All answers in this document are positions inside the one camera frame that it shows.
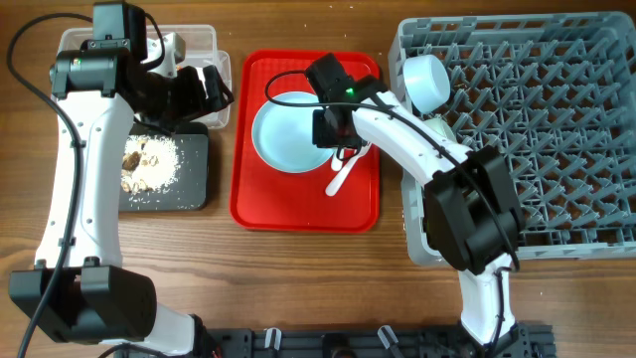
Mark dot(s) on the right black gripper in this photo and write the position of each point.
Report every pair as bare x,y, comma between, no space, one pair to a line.
322,136

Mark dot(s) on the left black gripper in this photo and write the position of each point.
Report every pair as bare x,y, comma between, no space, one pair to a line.
195,99

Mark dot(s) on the white plastic spoon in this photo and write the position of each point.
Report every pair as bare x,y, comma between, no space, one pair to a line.
337,159

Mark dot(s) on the light blue plate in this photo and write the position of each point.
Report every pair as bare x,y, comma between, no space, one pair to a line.
282,138

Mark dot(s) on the white plastic fork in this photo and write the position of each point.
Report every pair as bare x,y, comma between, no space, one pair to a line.
335,185

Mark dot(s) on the rice and food scraps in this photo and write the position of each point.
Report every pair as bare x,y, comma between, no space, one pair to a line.
150,164

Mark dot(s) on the light blue bowl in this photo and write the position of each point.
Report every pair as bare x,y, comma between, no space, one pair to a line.
426,82

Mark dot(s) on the green bowl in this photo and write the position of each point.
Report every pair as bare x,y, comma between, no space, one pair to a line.
439,129

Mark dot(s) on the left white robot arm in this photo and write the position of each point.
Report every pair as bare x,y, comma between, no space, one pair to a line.
78,290

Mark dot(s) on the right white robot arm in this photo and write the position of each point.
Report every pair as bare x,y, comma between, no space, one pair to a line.
472,212

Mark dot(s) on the black waste tray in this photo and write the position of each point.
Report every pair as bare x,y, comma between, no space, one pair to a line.
190,192

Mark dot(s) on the grey dishwasher rack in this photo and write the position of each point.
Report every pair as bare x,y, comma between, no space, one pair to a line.
555,94

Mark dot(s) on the red serving tray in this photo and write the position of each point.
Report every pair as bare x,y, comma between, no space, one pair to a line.
263,198

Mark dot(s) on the black mounting rail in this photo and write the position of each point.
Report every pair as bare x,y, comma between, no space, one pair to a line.
433,341

